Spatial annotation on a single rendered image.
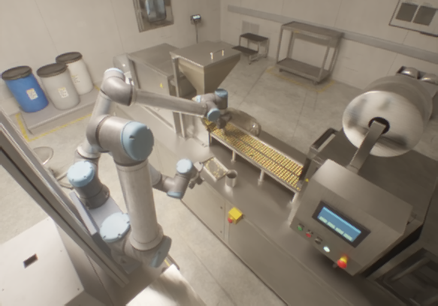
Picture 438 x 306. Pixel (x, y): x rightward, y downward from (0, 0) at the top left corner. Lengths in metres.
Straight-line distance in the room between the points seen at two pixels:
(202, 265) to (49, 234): 1.20
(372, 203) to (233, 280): 1.46
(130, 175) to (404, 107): 0.98
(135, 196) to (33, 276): 0.87
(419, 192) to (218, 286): 1.58
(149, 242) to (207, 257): 1.19
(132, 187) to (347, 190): 0.79
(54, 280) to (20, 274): 0.20
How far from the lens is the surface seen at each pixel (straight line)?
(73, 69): 4.35
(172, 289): 1.44
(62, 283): 1.50
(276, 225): 1.48
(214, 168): 1.70
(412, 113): 1.01
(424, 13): 4.74
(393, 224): 0.97
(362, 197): 0.98
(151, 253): 1.13
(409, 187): 1.21
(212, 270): 2.18
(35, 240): 1.71
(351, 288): 1.48
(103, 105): 1.41
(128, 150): 0.71
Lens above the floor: 2.08
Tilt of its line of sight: 42 degrees down
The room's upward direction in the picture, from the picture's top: straight up
